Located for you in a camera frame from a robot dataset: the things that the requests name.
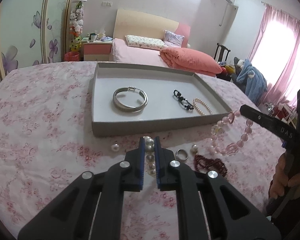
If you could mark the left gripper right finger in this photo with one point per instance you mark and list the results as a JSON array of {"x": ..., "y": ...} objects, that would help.
[{"x": 208, "y": 206}]

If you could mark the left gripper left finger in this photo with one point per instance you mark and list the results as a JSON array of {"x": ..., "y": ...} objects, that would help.
[{"x": 91, "y": 206}]

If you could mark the pearl earring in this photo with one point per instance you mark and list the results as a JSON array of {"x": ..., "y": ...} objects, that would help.
[
  {"x": 194, "y": 149},
  {"x": 115, "y": 147}
]

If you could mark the person's right hand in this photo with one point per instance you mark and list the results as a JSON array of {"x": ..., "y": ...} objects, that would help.
[{"x": 280, "y": 181}]

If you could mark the blue bathrobe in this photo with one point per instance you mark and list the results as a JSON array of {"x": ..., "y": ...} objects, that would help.
[{"x": 255, "y": 83}]

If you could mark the pink curtain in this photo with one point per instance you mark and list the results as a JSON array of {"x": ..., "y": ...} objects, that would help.
[{"x": 276, "y": 54}]

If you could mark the floral pink bedsheet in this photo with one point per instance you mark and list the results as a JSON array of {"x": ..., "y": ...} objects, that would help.
[{"x": 46, "y": 141}]

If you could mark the dark wooden chair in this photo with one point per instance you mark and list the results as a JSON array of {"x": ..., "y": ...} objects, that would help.
[{"x": 221, "y": 53}]

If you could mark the grey cardboard tray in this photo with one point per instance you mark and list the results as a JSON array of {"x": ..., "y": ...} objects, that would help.
[{"x": 176, "y": 100}]

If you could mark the salmon folded duvet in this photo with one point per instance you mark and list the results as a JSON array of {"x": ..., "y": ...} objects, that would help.
[{"x": 190, "y": 60}]

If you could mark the red bag on floor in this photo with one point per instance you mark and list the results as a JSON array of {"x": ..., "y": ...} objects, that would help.
[{"x": 72, "y": 56}]

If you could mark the blue patterned pillow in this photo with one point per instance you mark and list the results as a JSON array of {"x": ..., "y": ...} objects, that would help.
[{"x": 173, "y": 40}]

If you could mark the pink bedside table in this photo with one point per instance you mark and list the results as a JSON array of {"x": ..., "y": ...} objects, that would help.
[{"x": 97, "y": 51}]

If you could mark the pink bed mattress sheet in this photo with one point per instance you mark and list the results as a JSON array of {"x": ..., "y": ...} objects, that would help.
[{"x": 122, "y": 53}]

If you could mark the white mug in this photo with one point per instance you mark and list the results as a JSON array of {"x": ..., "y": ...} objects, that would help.
[{"x": 93, "y": 37}]

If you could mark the floral white pillow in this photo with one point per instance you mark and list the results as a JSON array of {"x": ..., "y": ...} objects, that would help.
[{"x": 144, "y": 42}]

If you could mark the beige bed headboard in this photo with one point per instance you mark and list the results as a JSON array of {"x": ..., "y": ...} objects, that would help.
[{"x": 137, "y": 23}]

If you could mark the plush toy tower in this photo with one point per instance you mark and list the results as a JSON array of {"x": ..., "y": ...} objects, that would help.
[{"x": 76, "y": 22}]

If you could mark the floral wardrobe doors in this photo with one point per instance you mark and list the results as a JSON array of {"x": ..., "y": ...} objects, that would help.
[{"x": 32, "y": 32}]

